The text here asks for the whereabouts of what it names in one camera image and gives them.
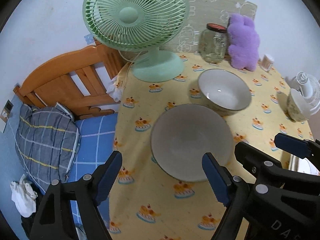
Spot scalloped orange-flower plate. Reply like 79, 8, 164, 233
289, 155, 319, 176

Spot white crumpled cloth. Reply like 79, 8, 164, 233
10, 174, 38, 218

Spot white floor fan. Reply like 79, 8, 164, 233
293, 72, 320, 115

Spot grey plaid pillow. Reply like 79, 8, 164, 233
15, 103, 80, 192

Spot yellow patterned tablecloth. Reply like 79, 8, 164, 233
110, 54, 312, 239

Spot cotton swab container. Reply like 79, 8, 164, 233
260, 54, 274, 72

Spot blue checked bedsheet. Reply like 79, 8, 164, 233
68, 113, 121, 234

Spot purple plush toy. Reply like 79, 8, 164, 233
227, 14, 260, 72

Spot glass jar black lid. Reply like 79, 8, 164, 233
198, 23, 227, 64

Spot wooden bed headboard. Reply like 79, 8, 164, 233
13, 44, 125, 119

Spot green desk fan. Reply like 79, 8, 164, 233
82, 0, 189, 82

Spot wall power outlet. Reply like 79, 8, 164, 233
1, 100, 14, 123

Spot green patterned wall mat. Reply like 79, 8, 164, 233
161, 0, 257, 55

